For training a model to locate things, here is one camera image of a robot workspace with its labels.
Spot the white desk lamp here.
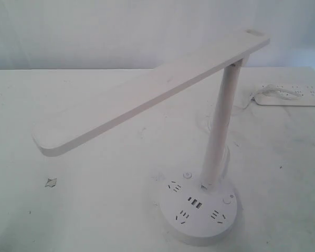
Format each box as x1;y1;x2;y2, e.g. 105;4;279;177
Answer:
32;29;270;246

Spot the white power strip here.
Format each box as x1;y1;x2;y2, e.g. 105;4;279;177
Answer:
251;84;315;107

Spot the small grey paper scrap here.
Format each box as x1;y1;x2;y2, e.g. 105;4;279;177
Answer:
45;178;57;188

